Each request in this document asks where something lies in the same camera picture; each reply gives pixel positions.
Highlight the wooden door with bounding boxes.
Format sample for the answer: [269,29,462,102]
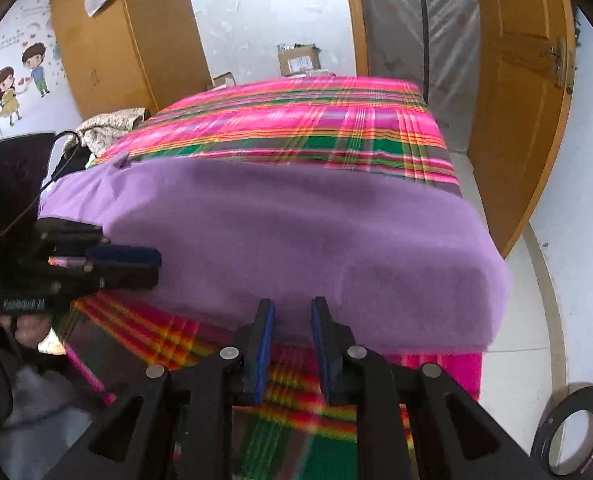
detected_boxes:
[469,0,577,258]

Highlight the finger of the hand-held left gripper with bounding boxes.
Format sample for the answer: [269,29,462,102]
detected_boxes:
[51,260,159,294]
[36,218,162,267]

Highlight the person's left hand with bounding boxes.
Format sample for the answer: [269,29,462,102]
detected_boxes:
[14,313,65,354]

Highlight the black tape roll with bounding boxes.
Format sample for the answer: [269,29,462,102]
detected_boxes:
[530,382,593,477]

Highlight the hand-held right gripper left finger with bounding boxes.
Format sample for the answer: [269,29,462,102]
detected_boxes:
[44,298,276,480]

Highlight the black cable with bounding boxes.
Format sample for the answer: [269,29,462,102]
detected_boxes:
[39,130,83,193]

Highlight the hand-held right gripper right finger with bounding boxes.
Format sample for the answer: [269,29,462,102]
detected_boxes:
[310,296,552,480]

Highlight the metal door lock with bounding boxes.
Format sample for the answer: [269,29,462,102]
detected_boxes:
[541,37,574,93]

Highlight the purple fleece pants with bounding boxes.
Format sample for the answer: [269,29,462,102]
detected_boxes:
[39,155,513,356]

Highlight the open brown cardboard box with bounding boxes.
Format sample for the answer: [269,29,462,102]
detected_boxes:
[277,42,323,77]

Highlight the grey cloth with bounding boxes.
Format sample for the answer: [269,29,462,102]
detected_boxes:
[0,345,97,480]

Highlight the pink green plaid bed sheet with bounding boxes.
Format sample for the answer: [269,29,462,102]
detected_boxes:
[51,76,483,480]

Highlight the black garment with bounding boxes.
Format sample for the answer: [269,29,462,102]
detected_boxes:
[49,150,94,186]

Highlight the cartoon wall sticker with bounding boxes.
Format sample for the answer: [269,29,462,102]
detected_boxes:
[0,5,67,136]

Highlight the wooden wardrobe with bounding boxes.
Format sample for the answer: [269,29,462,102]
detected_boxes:
[50,0,213,121]

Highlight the wooden door frame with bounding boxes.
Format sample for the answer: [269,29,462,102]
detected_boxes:
[342,0,372,77]

